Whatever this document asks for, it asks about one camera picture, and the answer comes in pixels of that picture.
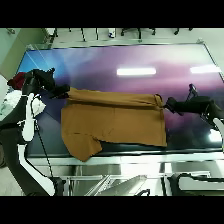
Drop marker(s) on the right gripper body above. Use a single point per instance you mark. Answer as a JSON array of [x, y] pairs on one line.
[[174, 106]]

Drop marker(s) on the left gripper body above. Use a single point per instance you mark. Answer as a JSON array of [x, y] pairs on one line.
[[60, 91]]

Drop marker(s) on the brown T-shirt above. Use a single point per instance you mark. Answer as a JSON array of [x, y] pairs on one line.
[[113, 121]]

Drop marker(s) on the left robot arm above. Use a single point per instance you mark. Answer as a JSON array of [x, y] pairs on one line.
[[28, 126]]

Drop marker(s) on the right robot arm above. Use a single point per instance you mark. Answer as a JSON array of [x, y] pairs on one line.
[[200, 105]]

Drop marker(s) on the red garment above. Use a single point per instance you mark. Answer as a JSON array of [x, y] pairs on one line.
[[16, 80]]

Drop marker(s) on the black office chair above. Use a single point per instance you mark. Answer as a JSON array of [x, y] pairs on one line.
[[138, 31]]

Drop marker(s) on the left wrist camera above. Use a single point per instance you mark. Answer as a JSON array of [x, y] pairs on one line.
[[43, 76]]

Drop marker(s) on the silver frame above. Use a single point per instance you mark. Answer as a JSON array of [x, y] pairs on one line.
[[133, 160]]

